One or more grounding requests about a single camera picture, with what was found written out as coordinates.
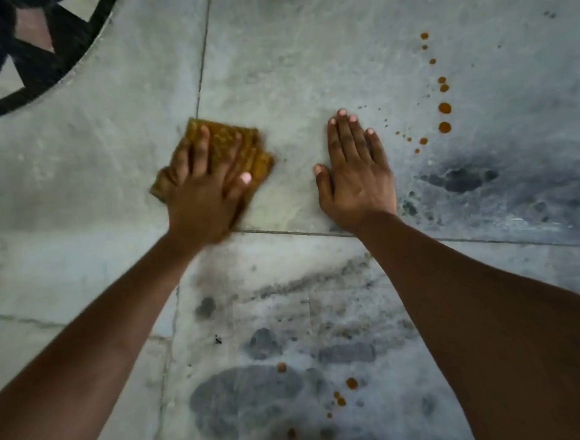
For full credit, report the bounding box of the person's right hand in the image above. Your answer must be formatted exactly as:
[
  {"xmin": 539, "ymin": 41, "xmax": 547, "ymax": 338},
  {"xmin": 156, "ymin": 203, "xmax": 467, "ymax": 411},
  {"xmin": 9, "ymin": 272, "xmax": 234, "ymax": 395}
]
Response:
[{"xmin": 309, "ymin": 106, "xmax": 400, "ymax": 235}]

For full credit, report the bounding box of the person's left forearm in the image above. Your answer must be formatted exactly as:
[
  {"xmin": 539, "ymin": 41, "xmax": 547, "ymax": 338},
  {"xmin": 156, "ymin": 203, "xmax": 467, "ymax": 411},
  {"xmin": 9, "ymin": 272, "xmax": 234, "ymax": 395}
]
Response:
[{"xmin": 0, "ymin": 225, "xmax": 243, "ymax": 440}]

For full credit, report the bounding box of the trail of brown liquid drops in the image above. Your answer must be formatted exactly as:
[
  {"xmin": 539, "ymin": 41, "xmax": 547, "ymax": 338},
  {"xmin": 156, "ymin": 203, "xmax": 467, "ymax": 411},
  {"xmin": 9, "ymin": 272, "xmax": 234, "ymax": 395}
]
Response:
[
  {"xmin": 385, "ymin": 0, "xmax": 457, "ymax": 157},
  {"xmin": 275, "ymin": 357, "xmax": 363, "ymax": 440}
]

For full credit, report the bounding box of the person's right forearm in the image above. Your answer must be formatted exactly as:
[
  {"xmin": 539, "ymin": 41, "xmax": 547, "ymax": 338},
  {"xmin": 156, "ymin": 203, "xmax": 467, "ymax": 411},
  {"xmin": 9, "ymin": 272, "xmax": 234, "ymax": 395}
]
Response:
[{"xmin": 350, "ymin": 197, "xmax": 580, "ymax": 440}]

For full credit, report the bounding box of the yellow-brown cleaning cloth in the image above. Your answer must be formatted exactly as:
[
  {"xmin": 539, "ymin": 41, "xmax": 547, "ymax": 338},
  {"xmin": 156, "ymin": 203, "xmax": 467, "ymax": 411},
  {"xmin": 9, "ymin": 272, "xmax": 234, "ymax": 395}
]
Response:
[{"xmin": 144, "ymin": 111, "xmax": 280, "ymax": 234}]

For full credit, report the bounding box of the person's left hand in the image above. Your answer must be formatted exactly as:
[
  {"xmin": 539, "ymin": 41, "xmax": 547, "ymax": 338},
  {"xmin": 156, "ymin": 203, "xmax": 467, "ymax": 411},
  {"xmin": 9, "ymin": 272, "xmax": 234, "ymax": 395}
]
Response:
[{"xmin": 154, "ymin": 122, "xmax": 258, "ymax": 249}]

